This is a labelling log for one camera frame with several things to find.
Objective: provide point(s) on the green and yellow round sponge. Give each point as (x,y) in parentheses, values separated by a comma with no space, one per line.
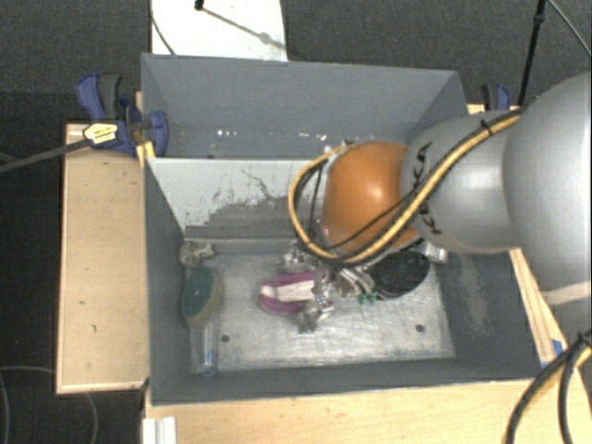
(200,297)

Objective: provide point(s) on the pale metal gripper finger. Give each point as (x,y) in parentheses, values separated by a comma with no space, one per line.
(324,302)
(310,320)

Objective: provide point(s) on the black round disc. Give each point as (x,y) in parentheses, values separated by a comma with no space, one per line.
(399,275)

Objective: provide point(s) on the purple and white cloth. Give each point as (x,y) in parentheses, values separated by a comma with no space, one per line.
(283,294)

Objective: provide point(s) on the pale wood flat board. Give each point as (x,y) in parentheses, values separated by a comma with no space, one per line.
(102,257)

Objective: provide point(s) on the grey metal bin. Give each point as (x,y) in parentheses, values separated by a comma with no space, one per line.
(287,109)

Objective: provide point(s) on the beige rough lump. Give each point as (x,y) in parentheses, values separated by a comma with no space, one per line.
(196,253)

